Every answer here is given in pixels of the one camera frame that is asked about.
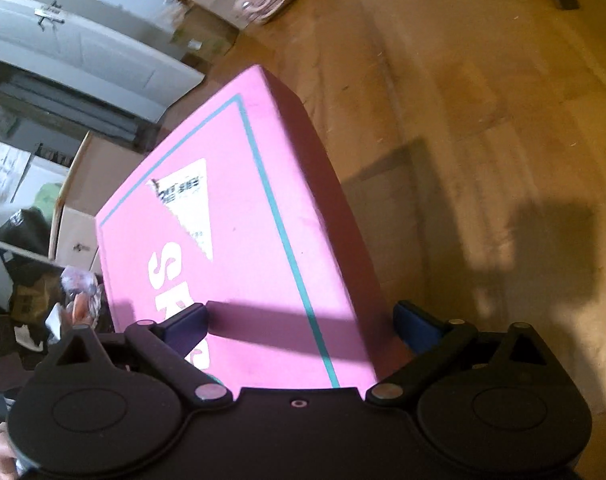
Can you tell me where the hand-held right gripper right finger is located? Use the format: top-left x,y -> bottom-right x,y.
365,300 -> 559,403

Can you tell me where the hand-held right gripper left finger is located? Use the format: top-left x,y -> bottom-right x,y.
43,301 -> 234,403

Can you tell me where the pink box lid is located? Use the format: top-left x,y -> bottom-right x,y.
95,64 -> 415,391

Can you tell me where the crumpled clear plastic wrap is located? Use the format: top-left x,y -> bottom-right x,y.
58,266 -> 106,331

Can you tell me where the large cardboard box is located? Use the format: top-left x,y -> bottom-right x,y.
48,131 -> 159,276

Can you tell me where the black plastic bag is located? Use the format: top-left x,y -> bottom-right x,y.
0,207 -> 51,261

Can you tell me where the brown cardboard box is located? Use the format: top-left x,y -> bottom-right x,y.
168,2 -> 241,68

